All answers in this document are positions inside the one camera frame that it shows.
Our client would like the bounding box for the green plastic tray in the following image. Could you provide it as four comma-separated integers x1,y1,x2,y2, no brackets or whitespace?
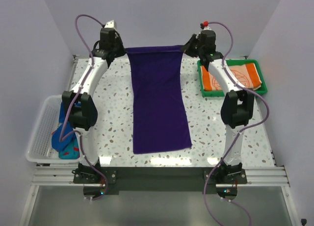
197,59,267,97

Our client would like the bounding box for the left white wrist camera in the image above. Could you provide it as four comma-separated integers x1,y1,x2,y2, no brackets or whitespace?
104,20,117,30

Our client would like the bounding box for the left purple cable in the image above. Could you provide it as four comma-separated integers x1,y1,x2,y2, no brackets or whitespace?
59,14,108,201

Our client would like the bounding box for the white plastic basket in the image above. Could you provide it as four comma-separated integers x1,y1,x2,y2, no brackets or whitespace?
26,95,81,164

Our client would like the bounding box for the aluminium rail frame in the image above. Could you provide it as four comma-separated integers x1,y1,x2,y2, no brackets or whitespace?
31,164,290,187

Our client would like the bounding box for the purple towel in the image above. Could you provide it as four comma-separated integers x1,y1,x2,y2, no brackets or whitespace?
126,45,192,154

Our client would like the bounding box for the orange Doraemon towel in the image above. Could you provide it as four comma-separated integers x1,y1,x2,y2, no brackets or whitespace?
200,63,262,92

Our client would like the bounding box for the teal and red towel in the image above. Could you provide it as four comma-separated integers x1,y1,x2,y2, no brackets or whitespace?
58,140,80,160

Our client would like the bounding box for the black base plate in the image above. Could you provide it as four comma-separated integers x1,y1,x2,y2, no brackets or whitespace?
73,166,247,196

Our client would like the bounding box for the blue towel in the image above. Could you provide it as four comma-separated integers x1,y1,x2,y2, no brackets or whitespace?
51,103,77,153

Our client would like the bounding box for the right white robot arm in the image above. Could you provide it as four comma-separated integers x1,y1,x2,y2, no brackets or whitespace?
181,27,254,183

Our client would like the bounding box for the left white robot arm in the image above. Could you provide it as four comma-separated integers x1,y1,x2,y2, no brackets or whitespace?
59,20,126,183

